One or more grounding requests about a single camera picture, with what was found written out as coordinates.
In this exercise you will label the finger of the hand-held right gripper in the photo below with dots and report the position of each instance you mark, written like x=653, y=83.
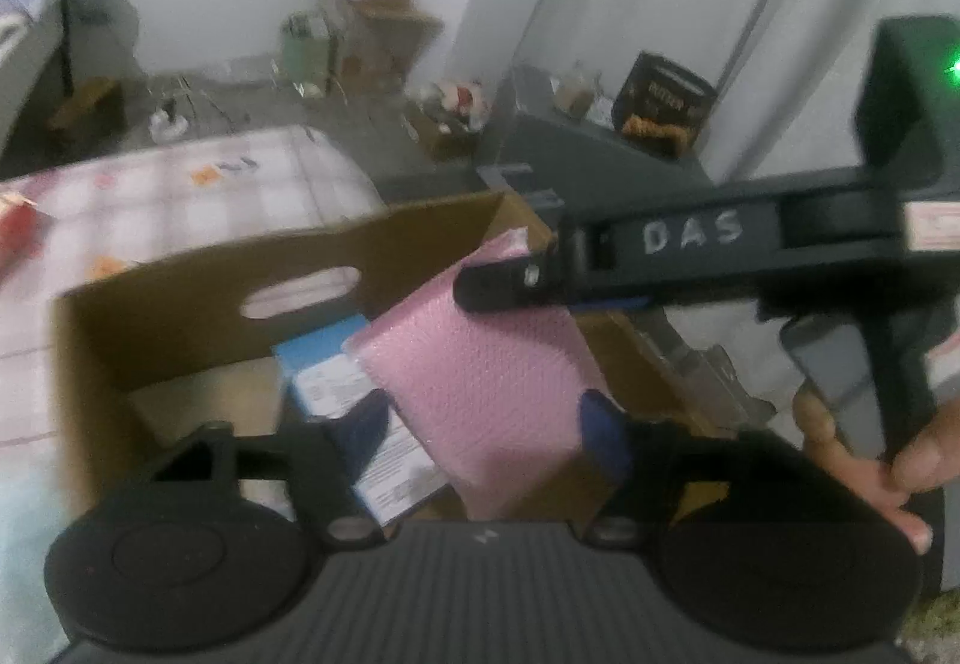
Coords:
x=607, y=304
x=502, y=281

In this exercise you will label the green paper bag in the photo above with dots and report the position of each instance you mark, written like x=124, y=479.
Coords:
x=306, y=45

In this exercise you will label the grey cabinet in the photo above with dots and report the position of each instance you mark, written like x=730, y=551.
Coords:
x=547, y=139

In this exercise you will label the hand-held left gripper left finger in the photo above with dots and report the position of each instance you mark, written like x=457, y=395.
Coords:
x=366, y=428

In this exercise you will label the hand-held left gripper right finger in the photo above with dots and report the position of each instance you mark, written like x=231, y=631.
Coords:
x=600, y=428

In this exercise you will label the low box of toys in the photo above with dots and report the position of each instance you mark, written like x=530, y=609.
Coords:
x=450, y=117

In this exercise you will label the glass jar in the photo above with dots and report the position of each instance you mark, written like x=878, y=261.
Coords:
x=576, y=87

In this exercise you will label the black snack tin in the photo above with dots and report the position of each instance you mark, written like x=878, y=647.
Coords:
x=664, y=102

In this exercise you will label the person's right hand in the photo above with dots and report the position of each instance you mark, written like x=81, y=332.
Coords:
x=922, y=469

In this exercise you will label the small wooden stool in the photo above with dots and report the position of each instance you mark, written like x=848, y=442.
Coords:
x=86, y=102

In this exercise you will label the large cardboard box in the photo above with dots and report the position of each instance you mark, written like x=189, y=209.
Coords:
x=172, y=326

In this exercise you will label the pink bubble mailer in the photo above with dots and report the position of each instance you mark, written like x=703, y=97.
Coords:
x=487, y=394

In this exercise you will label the pink wet wipes packet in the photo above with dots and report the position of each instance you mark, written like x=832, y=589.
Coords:
x=15, y=229

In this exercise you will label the blue white paper box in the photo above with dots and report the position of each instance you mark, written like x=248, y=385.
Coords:
x=322, y=379

